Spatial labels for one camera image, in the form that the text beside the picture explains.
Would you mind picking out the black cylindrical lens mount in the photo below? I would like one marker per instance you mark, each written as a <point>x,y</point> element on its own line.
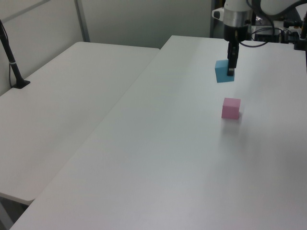
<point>291,24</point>

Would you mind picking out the dark grey metal post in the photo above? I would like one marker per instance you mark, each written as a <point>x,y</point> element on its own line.
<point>212,28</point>

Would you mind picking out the pink cube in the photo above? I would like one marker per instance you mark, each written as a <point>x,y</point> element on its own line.
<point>230,110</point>

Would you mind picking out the black camera stand pole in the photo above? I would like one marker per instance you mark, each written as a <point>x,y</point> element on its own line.
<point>13,64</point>

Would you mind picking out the black clamp mount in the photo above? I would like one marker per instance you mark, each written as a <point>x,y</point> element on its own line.
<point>302,28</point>

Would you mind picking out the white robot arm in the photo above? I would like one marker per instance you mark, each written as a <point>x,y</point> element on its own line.
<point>236,14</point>

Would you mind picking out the black electronics box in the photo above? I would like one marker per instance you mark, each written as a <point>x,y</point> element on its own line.
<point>266,37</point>

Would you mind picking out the white side table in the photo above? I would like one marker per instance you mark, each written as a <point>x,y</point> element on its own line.
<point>60,107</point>

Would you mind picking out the blue cube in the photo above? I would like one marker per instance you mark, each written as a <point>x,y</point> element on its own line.
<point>221,74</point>

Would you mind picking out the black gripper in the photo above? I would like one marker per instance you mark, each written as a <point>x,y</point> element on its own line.
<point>230,33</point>

